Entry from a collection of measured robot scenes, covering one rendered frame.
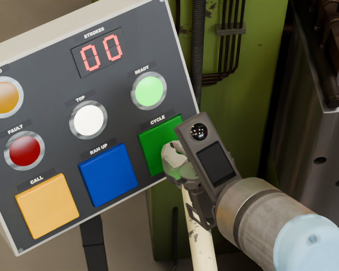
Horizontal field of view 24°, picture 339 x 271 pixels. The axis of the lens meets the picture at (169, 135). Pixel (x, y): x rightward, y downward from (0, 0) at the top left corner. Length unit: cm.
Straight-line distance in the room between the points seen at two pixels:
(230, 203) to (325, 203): 68
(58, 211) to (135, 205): 116
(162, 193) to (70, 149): 78
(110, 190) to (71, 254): 108
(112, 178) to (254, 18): 45
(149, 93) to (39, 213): 23
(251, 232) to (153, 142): 30
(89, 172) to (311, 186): 57
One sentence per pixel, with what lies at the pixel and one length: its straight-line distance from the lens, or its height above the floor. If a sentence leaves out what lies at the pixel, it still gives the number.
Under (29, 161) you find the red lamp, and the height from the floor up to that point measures 108.
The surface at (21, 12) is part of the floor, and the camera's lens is 282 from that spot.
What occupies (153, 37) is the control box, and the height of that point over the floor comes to 115.
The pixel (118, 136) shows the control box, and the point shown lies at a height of 105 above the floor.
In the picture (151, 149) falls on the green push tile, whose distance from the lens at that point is 117.
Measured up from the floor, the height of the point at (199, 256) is 64.
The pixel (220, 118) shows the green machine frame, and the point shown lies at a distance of 166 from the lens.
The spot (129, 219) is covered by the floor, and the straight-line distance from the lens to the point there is 227.
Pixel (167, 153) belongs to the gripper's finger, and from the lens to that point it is 114.
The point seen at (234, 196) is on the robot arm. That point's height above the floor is 115.
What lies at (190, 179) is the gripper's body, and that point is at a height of 109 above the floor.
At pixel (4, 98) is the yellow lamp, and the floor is 116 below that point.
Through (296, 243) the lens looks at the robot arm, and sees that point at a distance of 88.
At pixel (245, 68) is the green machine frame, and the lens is 154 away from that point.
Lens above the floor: 199
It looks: 55 degrees down
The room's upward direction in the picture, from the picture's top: straight up
